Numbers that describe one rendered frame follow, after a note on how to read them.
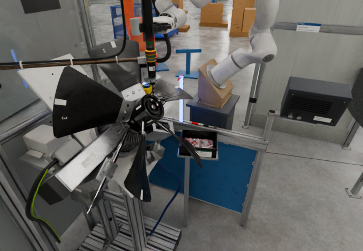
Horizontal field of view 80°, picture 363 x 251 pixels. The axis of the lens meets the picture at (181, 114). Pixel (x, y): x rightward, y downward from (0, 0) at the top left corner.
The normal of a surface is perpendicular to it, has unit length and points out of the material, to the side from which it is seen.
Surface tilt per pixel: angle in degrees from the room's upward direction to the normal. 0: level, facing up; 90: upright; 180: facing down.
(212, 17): 90
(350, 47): 90
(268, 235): 0
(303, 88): 15
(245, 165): 90
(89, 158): 50
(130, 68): 41
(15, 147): 90
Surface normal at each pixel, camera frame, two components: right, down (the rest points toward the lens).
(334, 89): -0.09, -0.70
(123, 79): 0.06, -0.18
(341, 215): 0.00, -0.85
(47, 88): 0.72, -0.40
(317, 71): -0.37, 0.49
